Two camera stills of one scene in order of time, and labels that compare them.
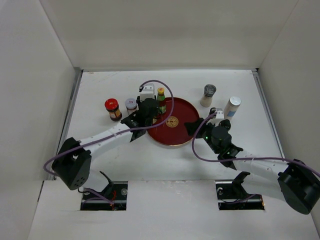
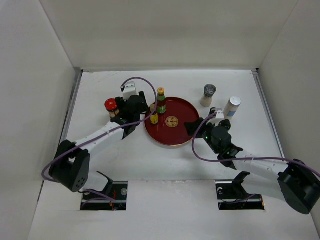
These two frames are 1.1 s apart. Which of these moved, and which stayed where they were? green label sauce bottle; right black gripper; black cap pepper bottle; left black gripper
Moved: left black gripper
Stayed: black cap pepper bottle; right black gripper; green label sauce bottle
